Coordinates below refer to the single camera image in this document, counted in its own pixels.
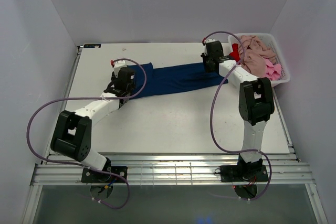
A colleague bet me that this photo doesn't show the dark blue t shirt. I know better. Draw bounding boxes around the dark blue t shirt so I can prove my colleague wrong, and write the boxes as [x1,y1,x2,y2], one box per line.
[130,63,223,99]

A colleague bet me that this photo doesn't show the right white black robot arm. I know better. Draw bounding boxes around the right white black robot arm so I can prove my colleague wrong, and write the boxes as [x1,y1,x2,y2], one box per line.
[201,39,275,182]

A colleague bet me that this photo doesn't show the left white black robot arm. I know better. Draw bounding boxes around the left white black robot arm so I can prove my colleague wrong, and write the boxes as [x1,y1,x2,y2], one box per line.
[50,67,135,182]

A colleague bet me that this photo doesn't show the red t shirt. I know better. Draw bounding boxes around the red t shirt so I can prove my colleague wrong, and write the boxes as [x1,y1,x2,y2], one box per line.
[229,43,240,62]

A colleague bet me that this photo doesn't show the beige pink t shirt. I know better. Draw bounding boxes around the beige pink t shirt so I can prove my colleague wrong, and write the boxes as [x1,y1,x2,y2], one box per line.
[238,35,276,78]

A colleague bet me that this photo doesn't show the blue white label sticker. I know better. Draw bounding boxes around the blue white label sticker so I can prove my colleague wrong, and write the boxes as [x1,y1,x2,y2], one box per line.
[83,44,101,48]

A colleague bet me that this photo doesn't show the bright pink t shirt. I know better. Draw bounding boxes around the bright pink t shirt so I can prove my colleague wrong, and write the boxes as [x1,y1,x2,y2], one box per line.
[264,59,282,81]

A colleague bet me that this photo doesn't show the white perforated plastic basket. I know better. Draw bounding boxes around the white perforated plastic basket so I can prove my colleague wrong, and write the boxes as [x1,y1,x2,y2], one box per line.
[228,33,290,87]

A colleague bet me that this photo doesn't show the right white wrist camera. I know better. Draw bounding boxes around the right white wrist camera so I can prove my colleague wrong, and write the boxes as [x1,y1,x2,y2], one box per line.
[203,38,215,55]

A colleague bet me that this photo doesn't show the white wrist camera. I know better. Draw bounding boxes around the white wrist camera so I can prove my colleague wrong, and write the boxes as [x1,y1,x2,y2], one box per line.
[110,60,127,76]
[203,38,215,55]

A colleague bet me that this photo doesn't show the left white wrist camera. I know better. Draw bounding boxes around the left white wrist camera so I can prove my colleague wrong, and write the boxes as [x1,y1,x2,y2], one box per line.
[110,60,127,76]

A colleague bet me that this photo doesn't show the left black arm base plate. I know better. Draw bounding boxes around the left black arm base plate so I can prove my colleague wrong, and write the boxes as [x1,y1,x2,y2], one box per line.
[80,166,128,184]

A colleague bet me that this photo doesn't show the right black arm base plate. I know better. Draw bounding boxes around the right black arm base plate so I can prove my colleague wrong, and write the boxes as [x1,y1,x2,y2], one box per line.
[219,165,269,182]

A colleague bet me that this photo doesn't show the aluminium frame rails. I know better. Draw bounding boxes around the aluminium frame rails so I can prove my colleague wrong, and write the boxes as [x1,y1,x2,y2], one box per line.
[31,153,315,186]

